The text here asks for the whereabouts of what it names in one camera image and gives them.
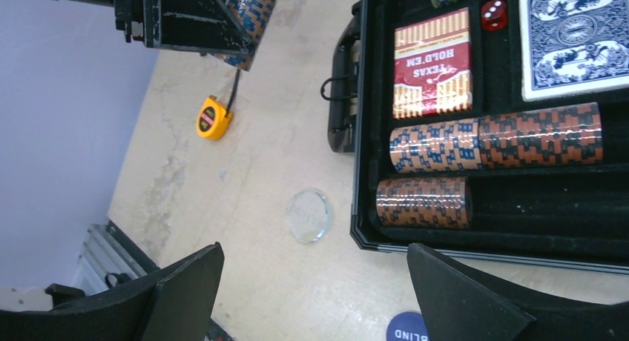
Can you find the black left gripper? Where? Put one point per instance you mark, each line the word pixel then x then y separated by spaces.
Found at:
pixel 199 26

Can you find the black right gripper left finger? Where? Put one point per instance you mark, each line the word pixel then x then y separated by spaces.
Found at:
pixel 173 303

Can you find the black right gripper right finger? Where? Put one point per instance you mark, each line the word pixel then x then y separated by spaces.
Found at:
pixel 459 302

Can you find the blue small blind button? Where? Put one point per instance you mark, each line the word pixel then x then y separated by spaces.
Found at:
pixel 407 326

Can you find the blue grey poker chip stack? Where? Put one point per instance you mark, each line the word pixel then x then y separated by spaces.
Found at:
pixel 254 16

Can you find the blue playing card deck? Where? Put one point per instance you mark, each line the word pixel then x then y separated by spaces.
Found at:
pixel 572 47

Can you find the brown poker chip stack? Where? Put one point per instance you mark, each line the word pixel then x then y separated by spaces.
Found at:
pixel 437 203

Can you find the yellow tape measure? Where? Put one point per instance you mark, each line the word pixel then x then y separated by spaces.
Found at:
pixel 214 118

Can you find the clear round dealer button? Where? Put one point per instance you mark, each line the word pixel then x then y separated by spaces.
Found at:
pixel 308 216

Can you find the black foam-lined poker case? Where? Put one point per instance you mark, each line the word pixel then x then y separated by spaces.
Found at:
pixel 569 216

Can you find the orange poker chip row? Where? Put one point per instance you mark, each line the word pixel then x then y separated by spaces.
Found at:
pixel 568 135

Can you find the red playing card deck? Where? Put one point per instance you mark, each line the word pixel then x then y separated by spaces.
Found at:
pixel 433 67

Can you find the red translucent die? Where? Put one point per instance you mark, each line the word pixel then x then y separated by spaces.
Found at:
pixel 494 15

